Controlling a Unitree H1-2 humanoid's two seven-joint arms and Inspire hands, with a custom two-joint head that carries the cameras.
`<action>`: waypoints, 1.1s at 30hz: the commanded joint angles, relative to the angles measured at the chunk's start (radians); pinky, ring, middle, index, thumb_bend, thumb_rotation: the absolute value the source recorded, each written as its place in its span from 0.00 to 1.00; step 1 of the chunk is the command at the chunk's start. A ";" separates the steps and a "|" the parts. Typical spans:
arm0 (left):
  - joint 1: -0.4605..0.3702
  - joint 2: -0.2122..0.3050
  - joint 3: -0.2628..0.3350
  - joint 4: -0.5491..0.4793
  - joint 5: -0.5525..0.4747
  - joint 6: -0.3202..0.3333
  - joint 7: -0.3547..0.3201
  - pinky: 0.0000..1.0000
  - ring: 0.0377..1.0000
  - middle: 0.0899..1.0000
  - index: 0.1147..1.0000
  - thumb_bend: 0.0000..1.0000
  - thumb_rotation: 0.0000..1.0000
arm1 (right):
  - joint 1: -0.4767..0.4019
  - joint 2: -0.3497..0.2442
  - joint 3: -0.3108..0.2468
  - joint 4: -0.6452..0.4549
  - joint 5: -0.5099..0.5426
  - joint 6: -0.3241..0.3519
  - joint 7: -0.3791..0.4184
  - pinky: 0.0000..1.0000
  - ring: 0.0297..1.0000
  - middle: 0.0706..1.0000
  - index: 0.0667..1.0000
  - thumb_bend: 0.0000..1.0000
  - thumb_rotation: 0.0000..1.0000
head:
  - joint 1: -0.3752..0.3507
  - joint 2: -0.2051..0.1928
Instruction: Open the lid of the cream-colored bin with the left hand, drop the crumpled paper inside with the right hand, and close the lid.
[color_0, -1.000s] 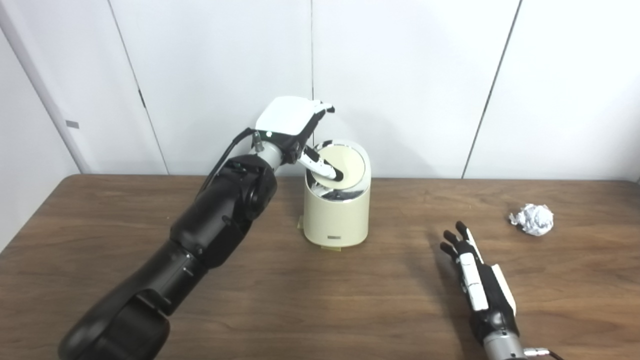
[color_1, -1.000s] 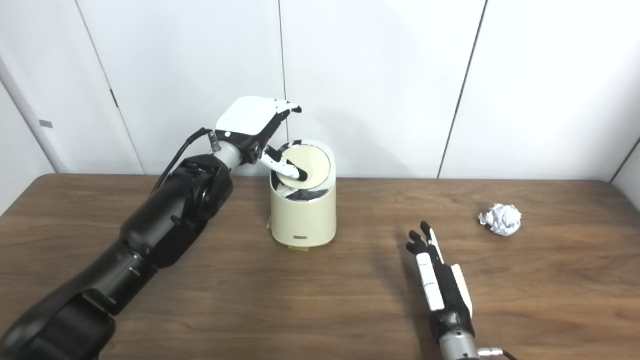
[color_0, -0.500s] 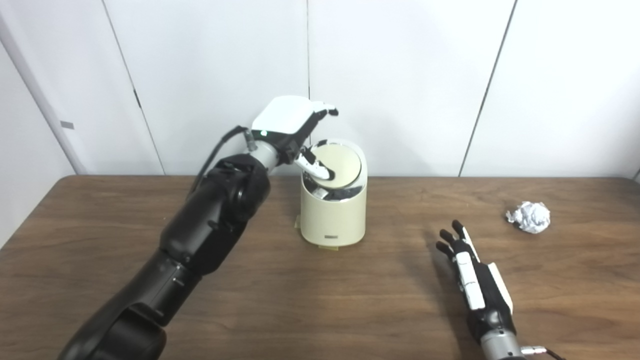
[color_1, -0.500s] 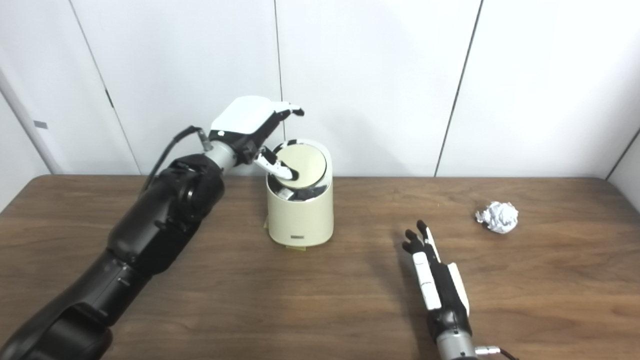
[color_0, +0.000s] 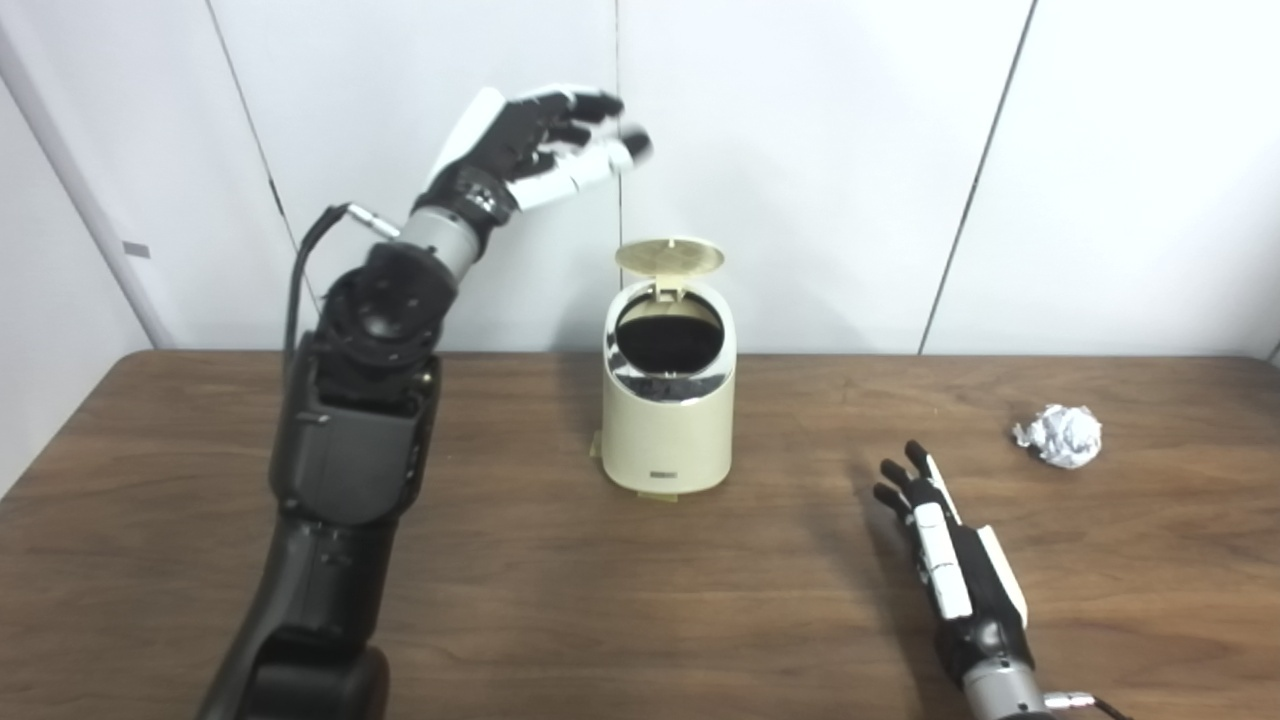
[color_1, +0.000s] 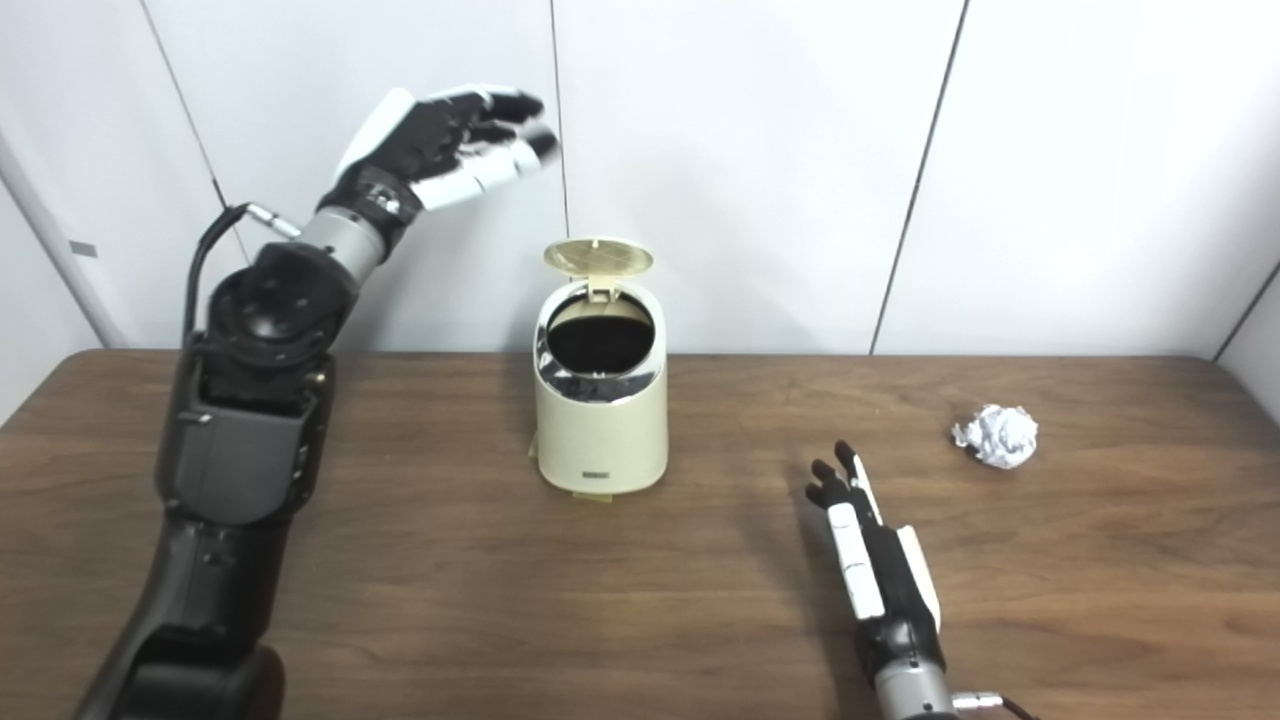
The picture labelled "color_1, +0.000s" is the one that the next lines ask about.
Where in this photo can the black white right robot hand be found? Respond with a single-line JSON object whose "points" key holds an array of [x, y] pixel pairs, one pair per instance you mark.
{"points": [[895, 590]]}

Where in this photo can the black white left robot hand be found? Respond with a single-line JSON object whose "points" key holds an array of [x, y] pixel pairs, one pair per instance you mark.
{"points": [[420, 150]]}

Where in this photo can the white paper ball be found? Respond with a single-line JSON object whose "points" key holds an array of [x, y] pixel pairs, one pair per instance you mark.
{"points": [[995, 437]]}

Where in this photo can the cream round bin lid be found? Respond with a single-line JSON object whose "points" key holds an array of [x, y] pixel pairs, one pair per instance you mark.
{"points": [[598, 256]]}

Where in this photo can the cream-colored bin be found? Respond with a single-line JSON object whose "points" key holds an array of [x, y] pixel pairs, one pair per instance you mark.
{"points": [[600, 440]]}

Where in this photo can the yellow tape piece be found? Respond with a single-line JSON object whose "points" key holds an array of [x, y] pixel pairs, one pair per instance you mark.
{"points": [[592, 496]]}

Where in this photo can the grey wall label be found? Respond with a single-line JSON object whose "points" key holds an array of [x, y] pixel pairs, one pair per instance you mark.
{"points": [[83, 249]]}

